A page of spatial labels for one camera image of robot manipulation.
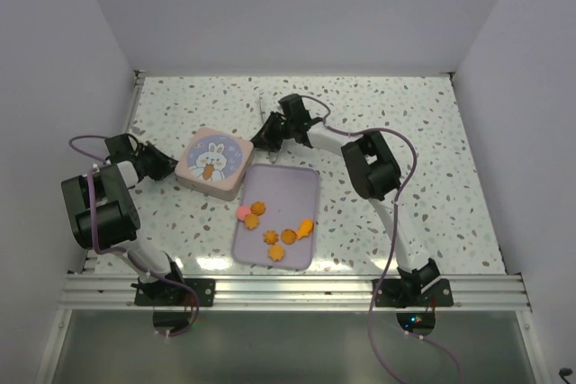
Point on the orange fish cookie right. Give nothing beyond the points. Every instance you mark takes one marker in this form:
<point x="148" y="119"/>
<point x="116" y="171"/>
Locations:
<point x="305" y="229"/>

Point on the orange leaf cookie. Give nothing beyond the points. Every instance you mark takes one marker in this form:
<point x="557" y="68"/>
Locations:
<point x="276" y="253"/>
<point x="251" y="221"/>

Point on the aluminium front rail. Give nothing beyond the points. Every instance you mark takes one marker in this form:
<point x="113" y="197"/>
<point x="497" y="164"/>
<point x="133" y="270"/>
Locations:
<point x="480" y="293"/>

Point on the orange swirl cookie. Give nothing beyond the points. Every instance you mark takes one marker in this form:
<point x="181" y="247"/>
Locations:
<point x="258" y="208"/>

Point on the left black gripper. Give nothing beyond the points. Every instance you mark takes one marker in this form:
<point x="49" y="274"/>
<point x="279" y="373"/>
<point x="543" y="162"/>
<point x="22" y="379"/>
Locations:
<point x="166" y="165"/>

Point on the orange leaf cookie left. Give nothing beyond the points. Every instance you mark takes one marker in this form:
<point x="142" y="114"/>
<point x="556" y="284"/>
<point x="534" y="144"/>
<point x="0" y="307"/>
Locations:
<point x="251" y="221"/>

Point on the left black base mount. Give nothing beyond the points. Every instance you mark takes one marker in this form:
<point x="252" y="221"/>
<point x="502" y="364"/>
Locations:
<point x="190" y="292"/>

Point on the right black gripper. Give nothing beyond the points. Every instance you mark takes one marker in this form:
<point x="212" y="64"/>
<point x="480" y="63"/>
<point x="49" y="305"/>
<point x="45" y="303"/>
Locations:
<point x="265" y="138"/>

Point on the orange leaf cookie bottom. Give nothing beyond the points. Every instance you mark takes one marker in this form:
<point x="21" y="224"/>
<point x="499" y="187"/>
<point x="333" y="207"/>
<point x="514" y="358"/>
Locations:
<point x="276" y="253"/>

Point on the pink sandwich cookie left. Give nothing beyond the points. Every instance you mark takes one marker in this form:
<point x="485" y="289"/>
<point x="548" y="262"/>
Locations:
<point x="243" y="212"/>

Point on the orange rosette cookie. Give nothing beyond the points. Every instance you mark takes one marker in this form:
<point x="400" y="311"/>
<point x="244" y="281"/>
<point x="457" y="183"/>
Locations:
<point x="270" y="237"/>

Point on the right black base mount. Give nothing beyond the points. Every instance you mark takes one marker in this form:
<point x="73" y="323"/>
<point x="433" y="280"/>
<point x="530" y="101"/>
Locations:
<point x="417" y="289"/>

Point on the lavender plastic tray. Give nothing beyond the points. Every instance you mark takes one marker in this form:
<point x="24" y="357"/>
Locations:
<point x="290" y="195"/>

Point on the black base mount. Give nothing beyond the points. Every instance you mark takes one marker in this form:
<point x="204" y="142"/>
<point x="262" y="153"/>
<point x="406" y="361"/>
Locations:
<point x="190" y="292"/>
<point x="417" y="289"/>

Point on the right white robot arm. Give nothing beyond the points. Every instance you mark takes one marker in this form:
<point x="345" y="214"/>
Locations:
<point x="374" y="173"/>

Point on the cookie tin with liners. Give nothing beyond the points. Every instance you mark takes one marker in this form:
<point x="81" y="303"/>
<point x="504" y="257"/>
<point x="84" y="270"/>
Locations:
<point x="226" y="189"/>

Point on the orange chip cookie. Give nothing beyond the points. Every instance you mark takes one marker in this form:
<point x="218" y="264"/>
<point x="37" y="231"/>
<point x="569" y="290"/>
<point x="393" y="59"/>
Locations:
<point x="289" y="236"/>

